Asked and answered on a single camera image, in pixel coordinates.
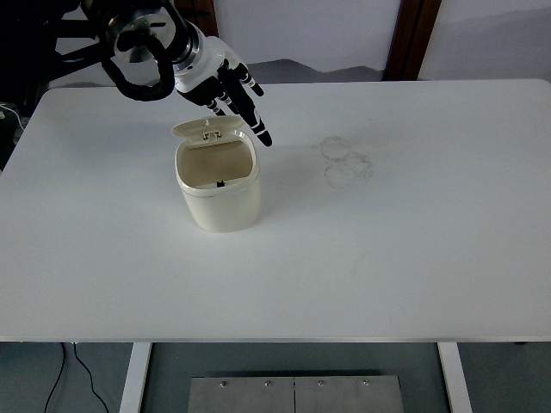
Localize thin white cable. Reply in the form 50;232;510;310
0;102;26;131

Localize cream plastic trash bin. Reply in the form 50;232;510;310
170;114;263;234

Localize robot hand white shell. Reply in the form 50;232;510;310
173;35;274;149

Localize white table leg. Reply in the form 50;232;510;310
437;342;474;413
118;342;153;413

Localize black floor cable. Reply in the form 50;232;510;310
72;342;109;413
45;342;67;413

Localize grey metal plate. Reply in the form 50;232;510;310
294;375;405;413
187;376;296;413

